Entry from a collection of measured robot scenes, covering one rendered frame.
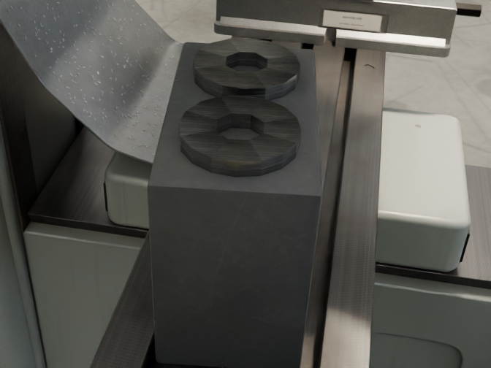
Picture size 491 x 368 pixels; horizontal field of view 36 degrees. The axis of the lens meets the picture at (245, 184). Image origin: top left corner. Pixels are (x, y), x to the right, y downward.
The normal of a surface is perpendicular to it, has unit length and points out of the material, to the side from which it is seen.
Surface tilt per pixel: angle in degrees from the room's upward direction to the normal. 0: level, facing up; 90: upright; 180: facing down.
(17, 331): 89
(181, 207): 90
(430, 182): 0
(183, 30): 0
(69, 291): 90
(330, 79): 0
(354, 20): 90
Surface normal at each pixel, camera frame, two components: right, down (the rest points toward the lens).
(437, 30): -0.15, 0.59
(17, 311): 0.81, 0.37
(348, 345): 0.04, -0.80
